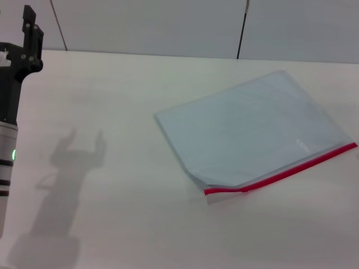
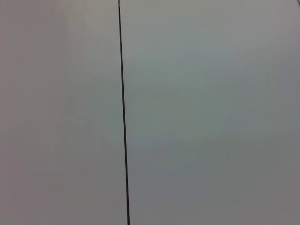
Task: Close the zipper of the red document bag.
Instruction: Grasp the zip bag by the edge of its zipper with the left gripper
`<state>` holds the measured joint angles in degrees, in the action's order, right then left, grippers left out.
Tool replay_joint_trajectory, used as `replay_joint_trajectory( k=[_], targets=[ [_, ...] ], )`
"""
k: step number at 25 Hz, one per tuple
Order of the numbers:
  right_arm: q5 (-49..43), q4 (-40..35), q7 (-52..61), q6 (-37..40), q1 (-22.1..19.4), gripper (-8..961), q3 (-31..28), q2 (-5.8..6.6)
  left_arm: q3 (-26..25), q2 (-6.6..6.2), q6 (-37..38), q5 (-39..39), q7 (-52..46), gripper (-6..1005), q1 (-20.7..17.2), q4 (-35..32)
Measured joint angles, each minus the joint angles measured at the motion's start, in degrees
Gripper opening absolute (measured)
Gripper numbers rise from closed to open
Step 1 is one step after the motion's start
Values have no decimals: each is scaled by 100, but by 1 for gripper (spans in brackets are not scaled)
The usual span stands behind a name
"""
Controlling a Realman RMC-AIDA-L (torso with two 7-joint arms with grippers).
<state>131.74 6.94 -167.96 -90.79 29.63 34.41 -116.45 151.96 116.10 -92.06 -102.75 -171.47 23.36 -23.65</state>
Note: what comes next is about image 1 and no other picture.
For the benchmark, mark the clear document bag red zipper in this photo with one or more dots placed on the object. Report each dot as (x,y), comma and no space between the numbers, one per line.
(246,126)

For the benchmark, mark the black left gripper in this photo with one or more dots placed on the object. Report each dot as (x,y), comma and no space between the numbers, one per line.
(11,84)

